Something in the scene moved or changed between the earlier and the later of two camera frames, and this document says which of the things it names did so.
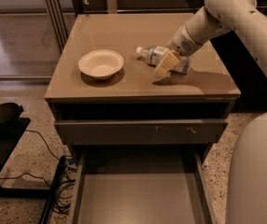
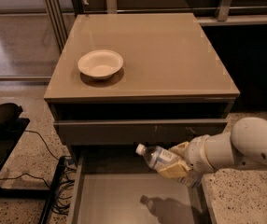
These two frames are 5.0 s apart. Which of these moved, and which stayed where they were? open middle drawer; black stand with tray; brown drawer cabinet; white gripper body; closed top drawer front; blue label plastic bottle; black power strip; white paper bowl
Moved: blue label plastic bottle; white gripper body
Stayed: closed top drawer front; brown drawer cabinet; white paper bowl; black power strip; black stand with tray; open middle drawer
